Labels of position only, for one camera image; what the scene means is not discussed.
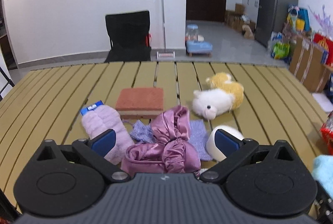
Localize white mop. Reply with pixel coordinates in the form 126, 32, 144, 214
156, 0, 175, 61

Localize cardboard box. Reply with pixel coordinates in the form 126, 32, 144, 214
289, 37, 330, 93

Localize purple knit cloth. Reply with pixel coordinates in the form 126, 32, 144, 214
130, 120, 213, 161

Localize blue small box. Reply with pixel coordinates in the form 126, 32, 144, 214
80, 100, 104, 116

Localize red snack bag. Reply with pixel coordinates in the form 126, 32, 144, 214
320, 112, 333, 156

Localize green snack bag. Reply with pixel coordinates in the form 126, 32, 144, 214
271, 42, 290, 60

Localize lilac fluffy towel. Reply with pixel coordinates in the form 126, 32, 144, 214
81, 104, 134, 165

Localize blue pet feeder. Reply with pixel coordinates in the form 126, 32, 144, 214
185, 24, 213, 56

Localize orange scrub sponge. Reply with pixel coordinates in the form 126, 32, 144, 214
115, 87, 164, 119

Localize white round sponge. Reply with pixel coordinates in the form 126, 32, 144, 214
206, 125, 233, 162

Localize black folding chair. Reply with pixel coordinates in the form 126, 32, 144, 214
104, 10, 151, 63

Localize light blue plush toy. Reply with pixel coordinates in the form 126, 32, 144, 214
312, 155, 333, 198

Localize white and yellow plush dog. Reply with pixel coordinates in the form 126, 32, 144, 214
192, 72, 244, 120

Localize pink satin cloth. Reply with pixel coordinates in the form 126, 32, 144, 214
121, 105, 201, 176

